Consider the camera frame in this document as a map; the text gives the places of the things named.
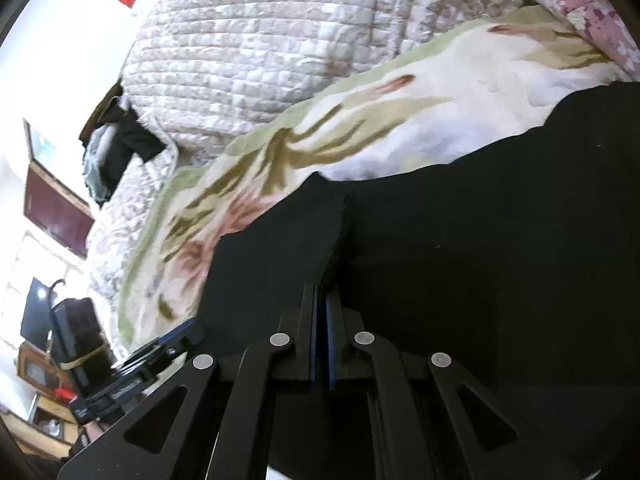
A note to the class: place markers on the pale blue garment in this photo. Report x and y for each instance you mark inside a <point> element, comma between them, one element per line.
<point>95,170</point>

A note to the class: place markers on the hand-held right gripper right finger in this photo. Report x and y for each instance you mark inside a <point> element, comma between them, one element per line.
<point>334,340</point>

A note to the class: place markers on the wooden cabinet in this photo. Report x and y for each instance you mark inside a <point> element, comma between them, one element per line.
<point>42,380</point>

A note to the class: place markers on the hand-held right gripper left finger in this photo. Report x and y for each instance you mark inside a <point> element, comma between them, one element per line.
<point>300,340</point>

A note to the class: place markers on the white quilted bedspread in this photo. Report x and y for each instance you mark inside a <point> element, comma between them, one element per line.
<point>250,50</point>

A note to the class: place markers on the pink floral quilt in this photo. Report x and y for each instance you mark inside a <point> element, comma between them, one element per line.
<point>590,25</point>

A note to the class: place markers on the floral fleece blanket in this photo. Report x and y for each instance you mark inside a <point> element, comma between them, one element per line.
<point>450,110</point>

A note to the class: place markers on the black garment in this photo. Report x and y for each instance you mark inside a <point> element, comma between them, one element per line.
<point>132,140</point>

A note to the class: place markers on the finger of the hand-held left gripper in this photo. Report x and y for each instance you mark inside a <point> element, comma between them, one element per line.
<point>150,360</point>
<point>170,332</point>

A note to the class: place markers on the black monitor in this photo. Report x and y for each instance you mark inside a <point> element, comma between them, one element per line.
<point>36,312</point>

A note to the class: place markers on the dark red wooden panel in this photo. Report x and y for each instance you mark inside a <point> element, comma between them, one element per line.
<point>57,212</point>

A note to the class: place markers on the black pants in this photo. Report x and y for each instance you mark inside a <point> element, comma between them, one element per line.
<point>475,260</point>

